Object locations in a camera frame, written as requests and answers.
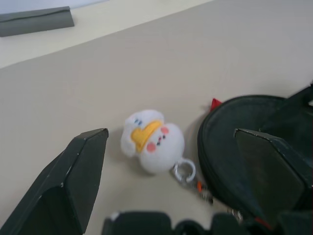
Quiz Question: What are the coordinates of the black mesh paddle case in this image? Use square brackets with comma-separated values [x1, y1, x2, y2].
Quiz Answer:
[197, 94, 313, 235]

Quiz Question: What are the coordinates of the white plush duck keychain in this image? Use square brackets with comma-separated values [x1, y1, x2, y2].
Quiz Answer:
[119, 109, 214, 206]

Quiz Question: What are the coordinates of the grey rectangular pouch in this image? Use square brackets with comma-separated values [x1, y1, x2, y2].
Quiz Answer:
[0, 6, 75, 38]

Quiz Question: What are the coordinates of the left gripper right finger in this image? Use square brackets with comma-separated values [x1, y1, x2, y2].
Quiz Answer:
[233, 128, 313, 231]

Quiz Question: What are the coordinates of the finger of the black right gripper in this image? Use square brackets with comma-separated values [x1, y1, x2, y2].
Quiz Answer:
[259, 84, 313, 167]

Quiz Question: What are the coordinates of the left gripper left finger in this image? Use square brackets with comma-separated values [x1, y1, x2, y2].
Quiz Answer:
[0, 128, 110, 235]

